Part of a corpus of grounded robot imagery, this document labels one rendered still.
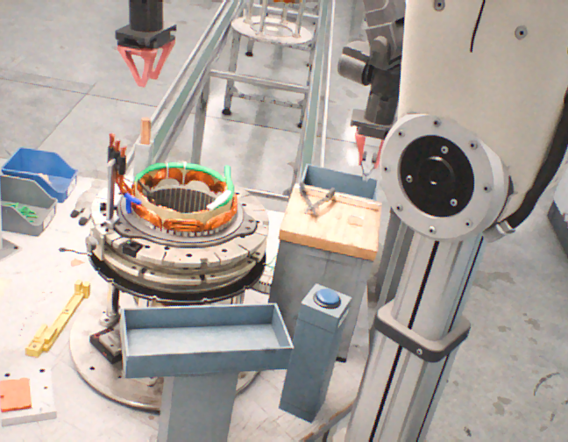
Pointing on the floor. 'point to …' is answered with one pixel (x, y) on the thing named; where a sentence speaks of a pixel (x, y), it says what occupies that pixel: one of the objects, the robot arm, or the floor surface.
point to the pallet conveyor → (185, 97)
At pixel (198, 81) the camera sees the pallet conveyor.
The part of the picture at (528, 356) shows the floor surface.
